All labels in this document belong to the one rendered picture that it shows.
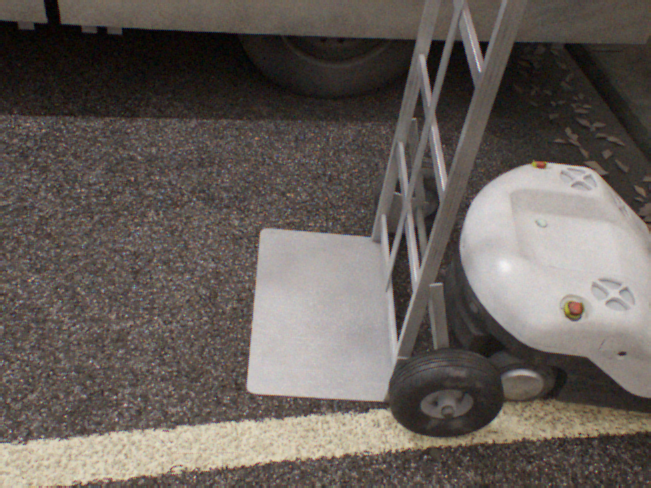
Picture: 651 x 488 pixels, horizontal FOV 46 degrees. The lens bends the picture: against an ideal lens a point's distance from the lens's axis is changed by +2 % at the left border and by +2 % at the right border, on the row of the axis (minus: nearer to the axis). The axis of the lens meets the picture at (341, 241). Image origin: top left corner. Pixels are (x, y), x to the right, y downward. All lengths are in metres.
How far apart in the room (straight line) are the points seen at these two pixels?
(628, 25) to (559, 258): 1.17
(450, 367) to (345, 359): 0.36
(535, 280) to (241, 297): 0.75
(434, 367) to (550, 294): 0.29
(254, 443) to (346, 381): 0.27
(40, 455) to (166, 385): 0.29
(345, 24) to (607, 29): 0.89
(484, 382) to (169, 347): 0.75
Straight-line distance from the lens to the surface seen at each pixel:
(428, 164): 2.07
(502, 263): 1.70
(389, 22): 2.46
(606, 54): 3.27
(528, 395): 1.85
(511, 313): 1.67
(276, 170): 2.35
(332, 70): 2.66
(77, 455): 1.72
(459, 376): 1.59
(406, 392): 1.62
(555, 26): 2.68
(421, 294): 1.52
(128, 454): 1.71
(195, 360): 1.83
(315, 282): 2.01
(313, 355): 1.85
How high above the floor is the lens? 1.47
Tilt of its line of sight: 43 degrees down
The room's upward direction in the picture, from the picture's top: 11 degrees clockwise
